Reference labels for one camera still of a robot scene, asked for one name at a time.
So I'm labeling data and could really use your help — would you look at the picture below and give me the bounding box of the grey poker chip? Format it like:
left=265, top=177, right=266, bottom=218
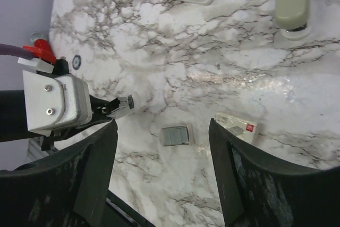
left=72, top=55, right=81, bottom=70

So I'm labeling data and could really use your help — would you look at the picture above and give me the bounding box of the red handled tool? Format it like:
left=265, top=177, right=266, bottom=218
left=30, top=31, right=56, bottom=65

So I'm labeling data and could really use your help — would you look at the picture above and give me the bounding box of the light blue stapler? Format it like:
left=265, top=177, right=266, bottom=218
left=103, top=92, right=141, bottom=119

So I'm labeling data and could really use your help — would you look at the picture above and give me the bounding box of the staple box sleeve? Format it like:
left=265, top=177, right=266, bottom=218
left=214, top=112, right=261, bottom=144

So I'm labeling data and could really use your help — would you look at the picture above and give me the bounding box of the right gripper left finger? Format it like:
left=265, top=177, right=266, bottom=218
left=1, top=121, right=118, bottom=226

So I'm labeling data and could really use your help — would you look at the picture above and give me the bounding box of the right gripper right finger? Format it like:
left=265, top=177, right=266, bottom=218
left=209, top=120, right=339, bottom=226

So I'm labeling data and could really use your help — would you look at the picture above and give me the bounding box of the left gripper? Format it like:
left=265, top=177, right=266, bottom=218
left=1, top=59, right=113, bottom=150

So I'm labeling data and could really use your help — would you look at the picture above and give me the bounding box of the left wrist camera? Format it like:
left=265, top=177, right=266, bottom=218
left=18, top=58, right=92, bottom=136

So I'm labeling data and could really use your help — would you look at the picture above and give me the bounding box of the beige green stapler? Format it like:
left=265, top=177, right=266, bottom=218
left=274, top=0, right=310, bottom=40

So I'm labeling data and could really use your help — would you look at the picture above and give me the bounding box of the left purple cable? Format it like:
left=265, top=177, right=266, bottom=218
left=0, top=43, right=35, bottom=60

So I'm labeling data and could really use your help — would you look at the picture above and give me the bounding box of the staple tray with staples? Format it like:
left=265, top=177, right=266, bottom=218
left=159, top=124, right=195, bottom=146

